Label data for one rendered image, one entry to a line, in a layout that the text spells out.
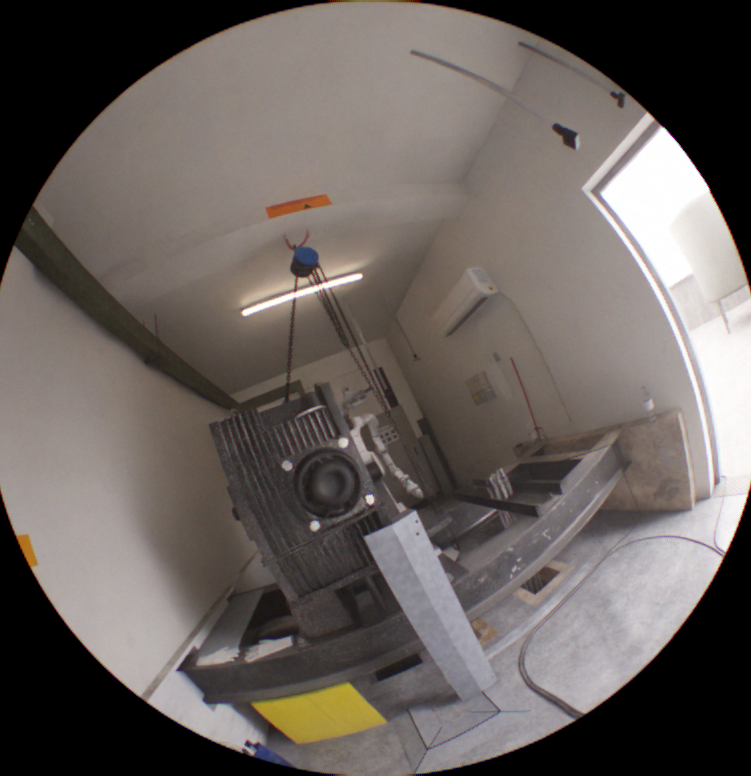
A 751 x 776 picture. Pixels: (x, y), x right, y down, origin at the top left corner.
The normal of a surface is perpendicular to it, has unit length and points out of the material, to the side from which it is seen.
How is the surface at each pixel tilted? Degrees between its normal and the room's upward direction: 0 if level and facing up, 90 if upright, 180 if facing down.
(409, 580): 90
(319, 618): 90
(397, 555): 90
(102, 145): 180
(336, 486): 90
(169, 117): 180
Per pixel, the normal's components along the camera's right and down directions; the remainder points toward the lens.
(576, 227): -0.90, 0.36
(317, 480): 0.32, -0.31
